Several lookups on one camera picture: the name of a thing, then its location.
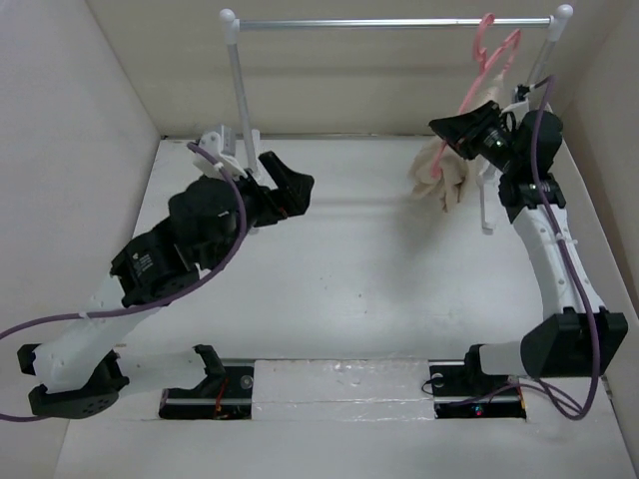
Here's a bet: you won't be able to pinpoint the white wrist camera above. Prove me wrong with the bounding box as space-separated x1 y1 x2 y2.
502 82 543 119
193 125 246 180

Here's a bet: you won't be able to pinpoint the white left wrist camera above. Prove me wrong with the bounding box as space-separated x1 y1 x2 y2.
193 125 246 180

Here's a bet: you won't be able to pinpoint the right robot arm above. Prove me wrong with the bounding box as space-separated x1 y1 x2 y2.
429 101 628 393

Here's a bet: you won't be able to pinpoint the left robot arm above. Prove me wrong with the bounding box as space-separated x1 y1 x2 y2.
17 142 315 421

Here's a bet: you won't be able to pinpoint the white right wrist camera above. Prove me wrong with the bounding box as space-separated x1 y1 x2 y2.
502 82 543 119

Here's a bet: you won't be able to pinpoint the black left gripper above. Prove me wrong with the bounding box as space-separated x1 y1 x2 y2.
208 154 314 273

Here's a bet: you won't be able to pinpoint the beige trousers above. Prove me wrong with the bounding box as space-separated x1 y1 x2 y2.
408 73 510 212

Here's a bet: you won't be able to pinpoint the white clothes rack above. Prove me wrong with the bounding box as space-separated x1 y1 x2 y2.
218 3 575 236

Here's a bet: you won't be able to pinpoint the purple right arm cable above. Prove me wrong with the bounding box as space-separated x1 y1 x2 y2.
456 74 600 418

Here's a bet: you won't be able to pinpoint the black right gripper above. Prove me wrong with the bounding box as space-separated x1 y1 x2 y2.
428 99 522 174

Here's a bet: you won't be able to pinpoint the pink plastic hanger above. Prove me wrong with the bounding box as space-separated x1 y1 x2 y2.
430 12 523 181

